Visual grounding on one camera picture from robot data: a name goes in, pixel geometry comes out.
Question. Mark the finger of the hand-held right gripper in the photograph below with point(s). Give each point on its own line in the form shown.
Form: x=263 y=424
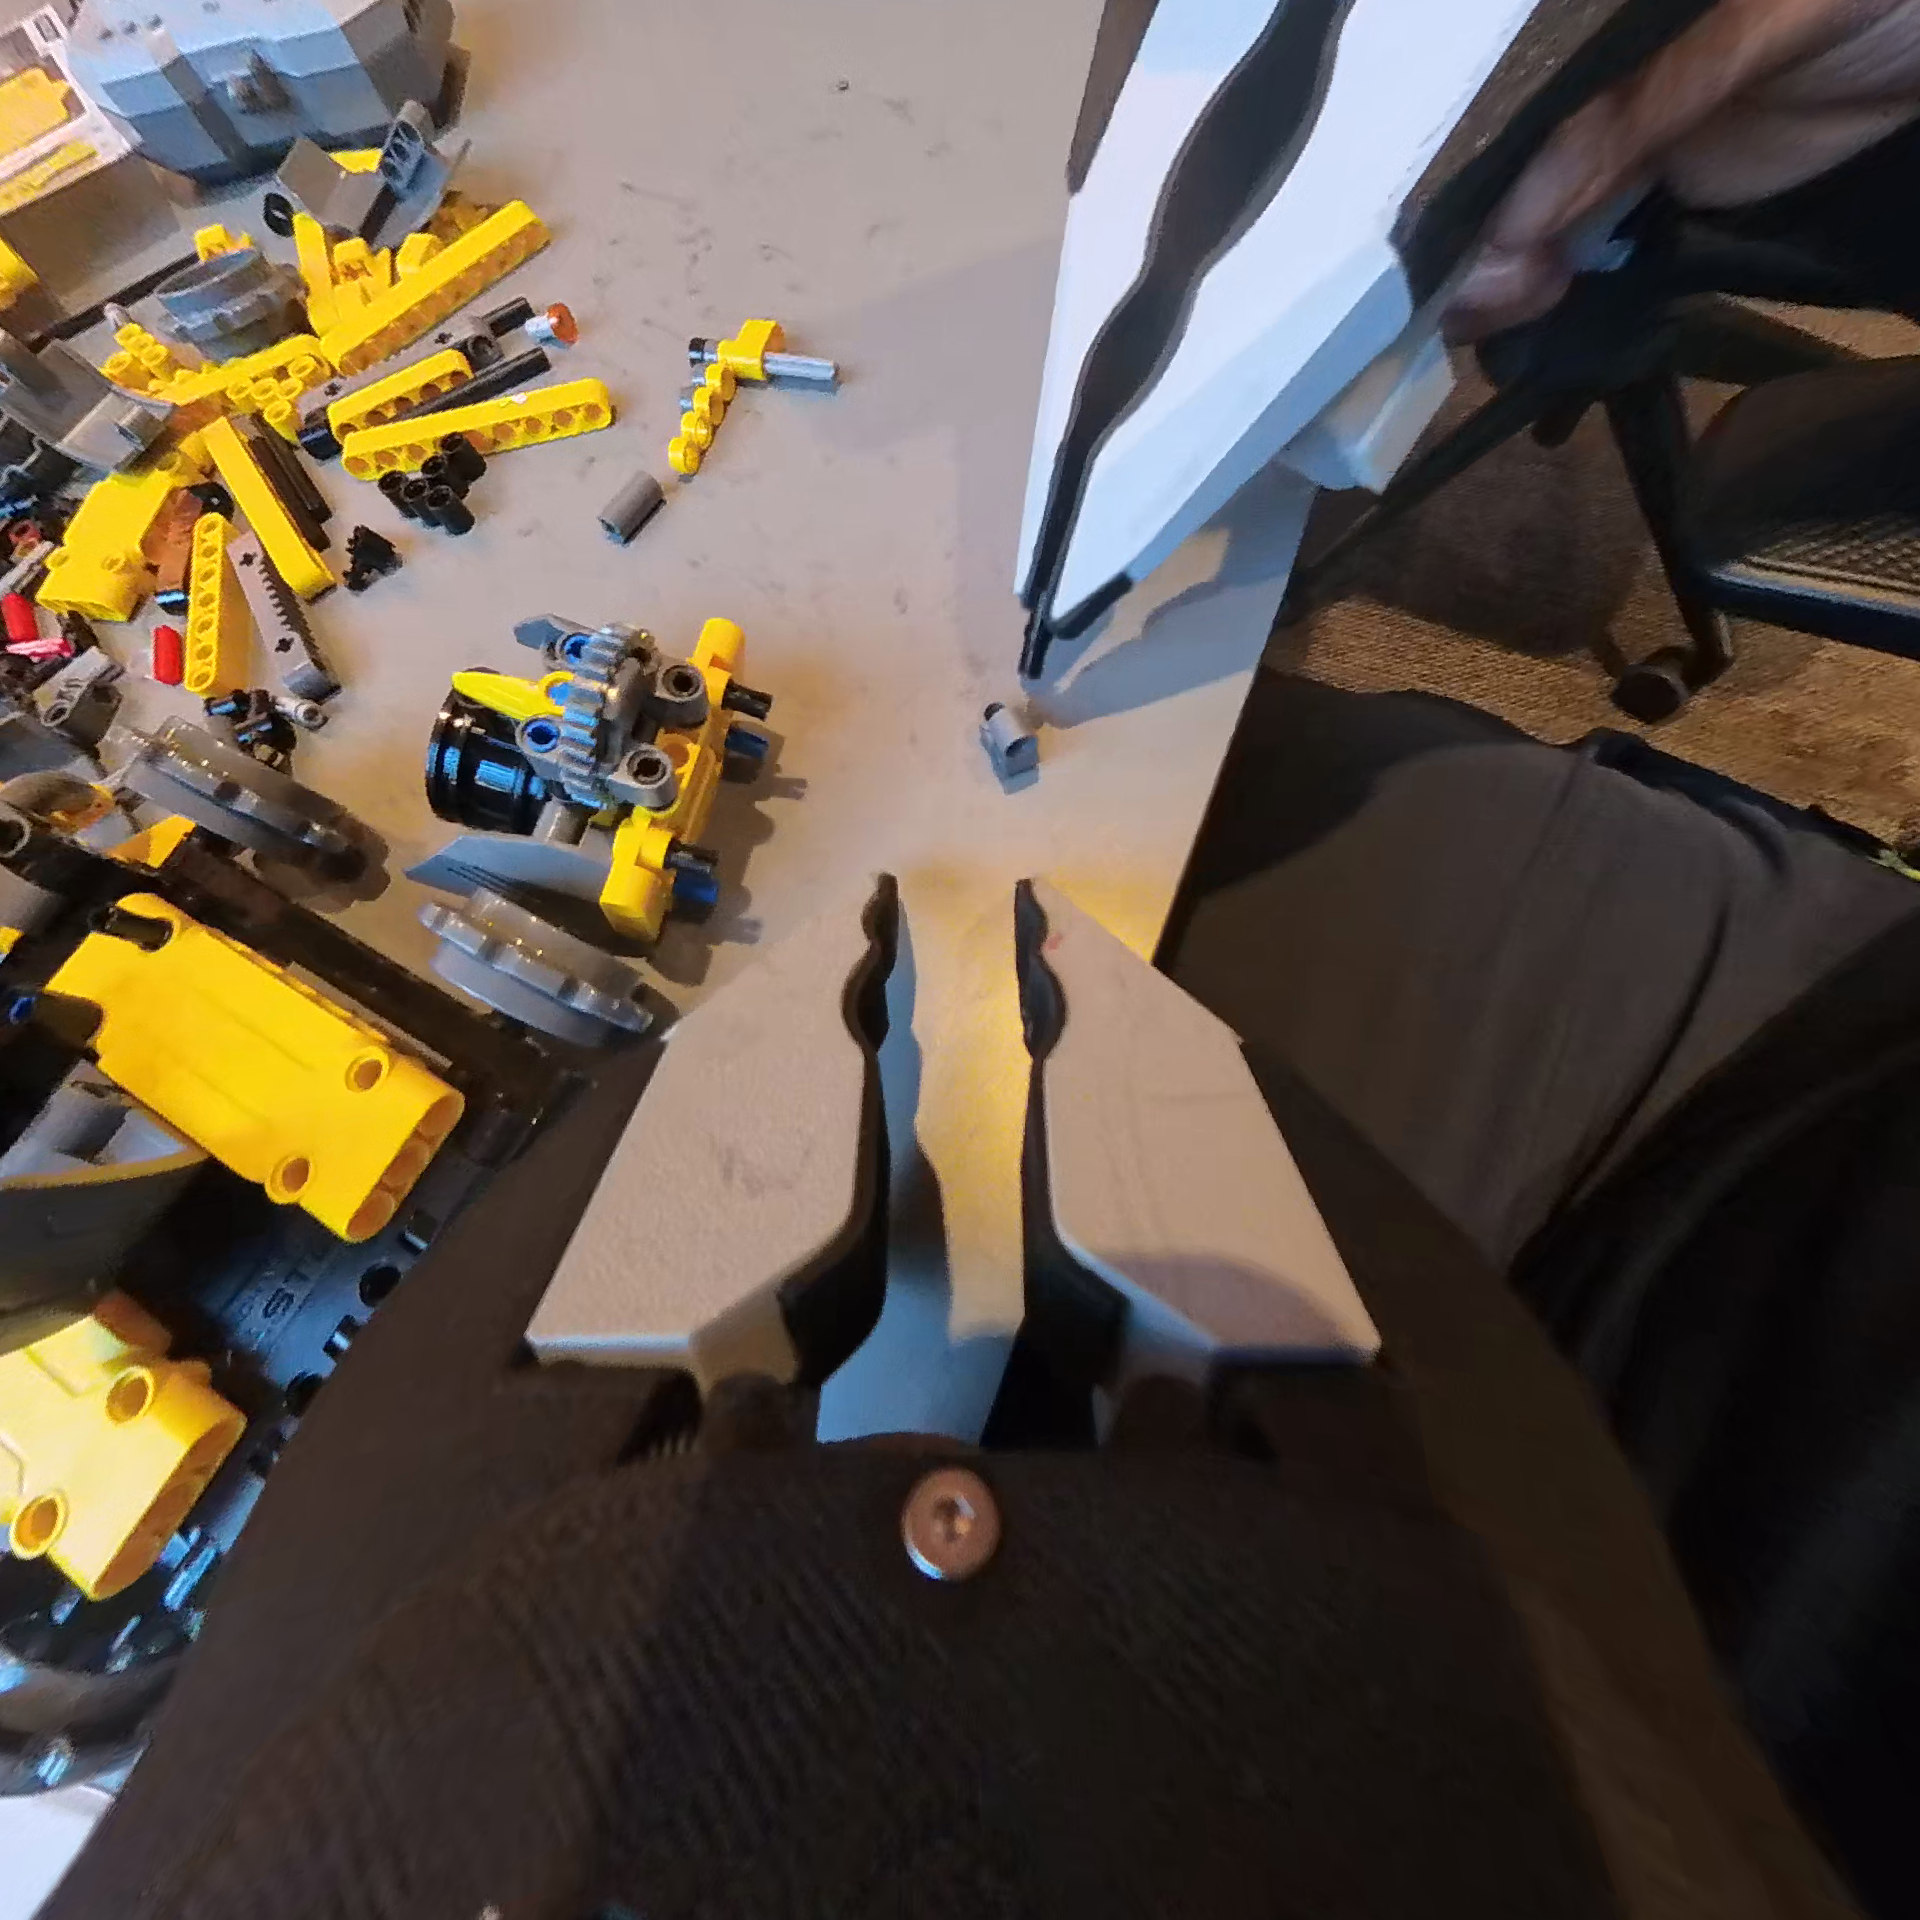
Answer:
x=1322 y=269
x=1142 y=269

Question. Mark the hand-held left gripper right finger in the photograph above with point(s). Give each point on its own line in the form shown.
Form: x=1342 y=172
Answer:
x=1200 y=1201

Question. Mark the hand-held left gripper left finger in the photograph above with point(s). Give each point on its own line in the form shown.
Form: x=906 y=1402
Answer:
x=707 y=1201

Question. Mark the small yellow toy beam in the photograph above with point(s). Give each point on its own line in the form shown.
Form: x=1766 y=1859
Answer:
x=721 y=392

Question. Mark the small grey connector piece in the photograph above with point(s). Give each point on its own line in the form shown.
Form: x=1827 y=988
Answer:
x=1010 y=740

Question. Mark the pile of toy parts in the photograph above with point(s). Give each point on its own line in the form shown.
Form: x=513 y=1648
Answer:
x=299 y=392

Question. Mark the grey desk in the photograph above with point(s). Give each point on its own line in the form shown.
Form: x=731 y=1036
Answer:
x=901 y=269

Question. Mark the person's right hand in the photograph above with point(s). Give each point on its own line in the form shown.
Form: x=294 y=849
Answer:
x=1771 y=105

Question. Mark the yellow grey wheel assembly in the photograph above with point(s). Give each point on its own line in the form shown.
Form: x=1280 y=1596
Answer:
x=602 y=780

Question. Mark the black office chair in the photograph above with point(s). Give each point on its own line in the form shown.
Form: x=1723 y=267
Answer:
x=1802 y=509

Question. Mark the yellow black toy vehicle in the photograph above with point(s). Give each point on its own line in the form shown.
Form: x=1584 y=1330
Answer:
x=210 y=1082

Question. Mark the grey toy battery box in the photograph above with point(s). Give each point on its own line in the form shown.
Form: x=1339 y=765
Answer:
x=257 y=76

